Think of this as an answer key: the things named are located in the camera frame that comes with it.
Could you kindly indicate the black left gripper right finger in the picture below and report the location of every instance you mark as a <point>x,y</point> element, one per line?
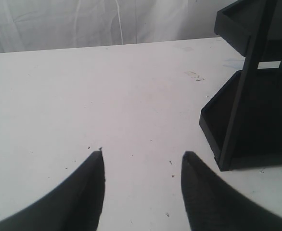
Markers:
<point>213,205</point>

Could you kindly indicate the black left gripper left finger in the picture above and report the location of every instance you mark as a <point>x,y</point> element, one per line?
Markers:
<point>74,205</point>

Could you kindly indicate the black metal shelf rack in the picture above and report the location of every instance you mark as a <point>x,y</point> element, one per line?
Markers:
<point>243,121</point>

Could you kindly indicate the white backdrop curtain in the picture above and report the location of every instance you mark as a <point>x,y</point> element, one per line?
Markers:
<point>28,25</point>

